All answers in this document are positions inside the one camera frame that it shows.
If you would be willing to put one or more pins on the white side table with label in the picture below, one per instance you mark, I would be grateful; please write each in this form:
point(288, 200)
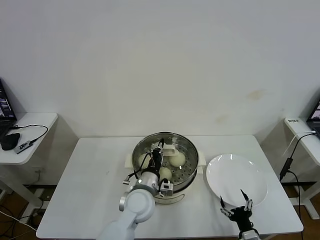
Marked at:
point(307, 147)

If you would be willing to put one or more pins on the black laptop with bright screen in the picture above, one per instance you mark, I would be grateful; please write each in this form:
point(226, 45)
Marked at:
point(315, 110)

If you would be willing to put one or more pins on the white steamed baozi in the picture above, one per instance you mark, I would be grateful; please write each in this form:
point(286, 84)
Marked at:
point(143, 160)
point(166, 173)
point(178, 160)

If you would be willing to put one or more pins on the white side table with mouse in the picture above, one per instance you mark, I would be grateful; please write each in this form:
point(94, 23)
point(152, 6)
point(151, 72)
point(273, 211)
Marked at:
point(37, 120)

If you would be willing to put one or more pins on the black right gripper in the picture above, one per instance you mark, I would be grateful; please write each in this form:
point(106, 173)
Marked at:
point(241, 217)

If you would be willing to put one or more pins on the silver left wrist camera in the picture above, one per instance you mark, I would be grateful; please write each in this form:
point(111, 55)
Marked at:
point(167, 189)

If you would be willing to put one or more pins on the small printed table label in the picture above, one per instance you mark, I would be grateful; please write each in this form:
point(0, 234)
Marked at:
point(293, 121)

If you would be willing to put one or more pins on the white round plate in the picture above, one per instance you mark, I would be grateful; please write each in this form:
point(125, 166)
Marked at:
point(235, 175)

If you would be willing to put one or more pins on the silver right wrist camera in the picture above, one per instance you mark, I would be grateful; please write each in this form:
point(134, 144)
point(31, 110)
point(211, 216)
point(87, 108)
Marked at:
point(248, 235)

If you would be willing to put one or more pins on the black laptop with dark screen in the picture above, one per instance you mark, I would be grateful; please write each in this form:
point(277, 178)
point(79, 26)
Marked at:
point(5, 105)

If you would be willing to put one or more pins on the black computer mouse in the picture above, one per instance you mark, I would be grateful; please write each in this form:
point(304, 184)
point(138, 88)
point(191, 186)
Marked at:
point(10, 141)

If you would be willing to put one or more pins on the perforated stainless steamer basket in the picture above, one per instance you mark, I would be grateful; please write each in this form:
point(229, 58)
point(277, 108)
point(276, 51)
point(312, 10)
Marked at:
point(185, 178)

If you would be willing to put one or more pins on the white wall socket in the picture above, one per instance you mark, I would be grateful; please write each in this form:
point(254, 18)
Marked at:
point(40, 170)

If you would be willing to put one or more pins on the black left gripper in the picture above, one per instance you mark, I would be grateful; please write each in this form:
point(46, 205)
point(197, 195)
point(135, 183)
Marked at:
point(156, 161)

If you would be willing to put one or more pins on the cream electric cooking pot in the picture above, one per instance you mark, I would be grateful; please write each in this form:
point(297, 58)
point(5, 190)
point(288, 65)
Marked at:
point(180, 197)

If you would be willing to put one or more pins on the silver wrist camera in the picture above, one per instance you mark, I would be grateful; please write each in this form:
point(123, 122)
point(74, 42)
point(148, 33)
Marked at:
point(248, 235)
point(167, 189)

